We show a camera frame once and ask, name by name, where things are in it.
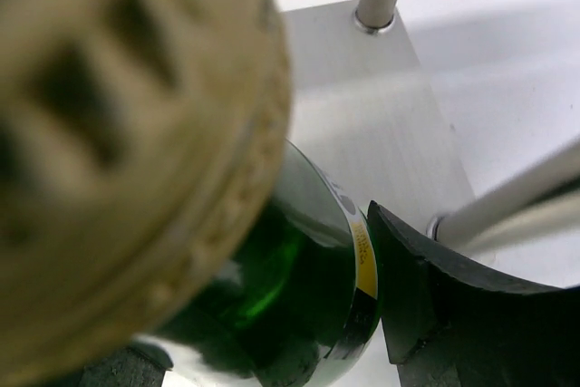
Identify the green bottle gold cap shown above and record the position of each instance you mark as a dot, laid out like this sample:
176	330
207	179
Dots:
149	195

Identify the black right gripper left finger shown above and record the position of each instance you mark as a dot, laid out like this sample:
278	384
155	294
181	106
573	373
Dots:
132	366

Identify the white two-tier shelf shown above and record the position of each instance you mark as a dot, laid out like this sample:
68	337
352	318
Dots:
452	93

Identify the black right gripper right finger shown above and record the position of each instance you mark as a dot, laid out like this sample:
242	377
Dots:
450	321

